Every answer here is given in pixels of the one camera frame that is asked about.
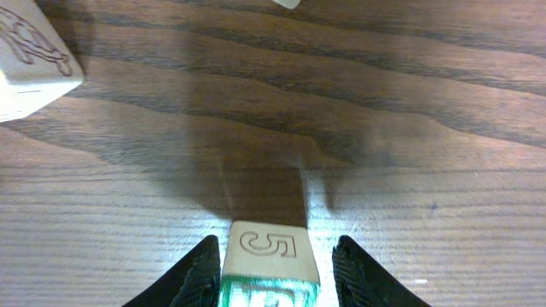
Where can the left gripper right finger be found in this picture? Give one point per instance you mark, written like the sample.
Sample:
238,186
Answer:
361,281

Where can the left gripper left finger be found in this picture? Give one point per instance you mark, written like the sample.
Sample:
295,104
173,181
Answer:
194,281

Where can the green R block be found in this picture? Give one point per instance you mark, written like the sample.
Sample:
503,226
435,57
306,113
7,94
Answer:
268,265

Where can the green 4 block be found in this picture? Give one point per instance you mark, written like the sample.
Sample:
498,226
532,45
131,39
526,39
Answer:
36,65

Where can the yellow C block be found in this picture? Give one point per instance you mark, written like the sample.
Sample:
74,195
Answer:
288,4

